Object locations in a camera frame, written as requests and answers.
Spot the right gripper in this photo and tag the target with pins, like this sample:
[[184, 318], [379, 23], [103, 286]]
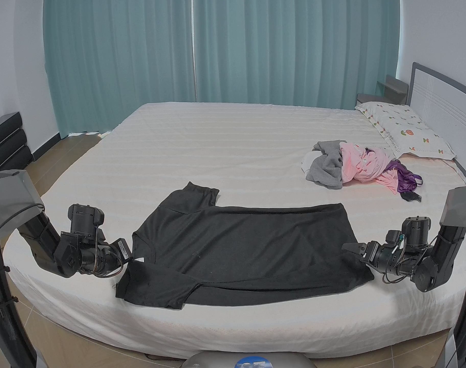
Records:
[[386, 261]]

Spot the blue-green curtain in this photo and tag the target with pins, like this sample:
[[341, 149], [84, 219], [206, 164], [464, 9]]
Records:
[[294, 40], [118, 52]]

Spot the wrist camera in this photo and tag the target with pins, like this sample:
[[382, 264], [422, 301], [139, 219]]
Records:
[[417, 232], [85, 220]]

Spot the small black garment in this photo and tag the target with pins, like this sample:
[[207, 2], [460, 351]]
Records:
[[411, 197]]

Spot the pink garment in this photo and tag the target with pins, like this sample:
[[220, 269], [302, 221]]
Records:
[[352, 165]]

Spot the black T-shirt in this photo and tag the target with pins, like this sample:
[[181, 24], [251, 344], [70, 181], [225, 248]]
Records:
[[237, 251]]

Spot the white garment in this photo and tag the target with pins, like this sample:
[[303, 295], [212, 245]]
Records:
[[308, 163]]

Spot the grey bedside table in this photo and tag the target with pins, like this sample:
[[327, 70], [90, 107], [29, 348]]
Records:
[[392, 86]]

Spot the grey garment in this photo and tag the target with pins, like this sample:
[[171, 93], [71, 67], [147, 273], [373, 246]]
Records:
[[327, 171]]

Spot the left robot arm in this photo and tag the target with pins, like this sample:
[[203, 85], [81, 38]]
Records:
[[10, 197]]

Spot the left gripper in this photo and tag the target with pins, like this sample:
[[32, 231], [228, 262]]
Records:
[[102, 261]]

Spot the black chest of drawers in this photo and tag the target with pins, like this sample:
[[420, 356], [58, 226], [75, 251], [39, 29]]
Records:
[[6, 144]]

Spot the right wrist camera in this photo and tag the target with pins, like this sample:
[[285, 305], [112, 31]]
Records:
[[417, 232]]

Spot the bed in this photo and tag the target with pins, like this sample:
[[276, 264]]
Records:
[[217, 148]]

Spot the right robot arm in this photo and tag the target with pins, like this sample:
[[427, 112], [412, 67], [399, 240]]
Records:
[[459, 205]]

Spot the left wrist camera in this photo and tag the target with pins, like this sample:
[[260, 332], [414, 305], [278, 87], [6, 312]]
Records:
[[85, 220]]

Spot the purple garment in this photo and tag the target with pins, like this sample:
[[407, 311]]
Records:
[[405, 178]]

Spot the white printed pillow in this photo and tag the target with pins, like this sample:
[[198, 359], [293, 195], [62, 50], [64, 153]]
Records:
[[407, 128]]

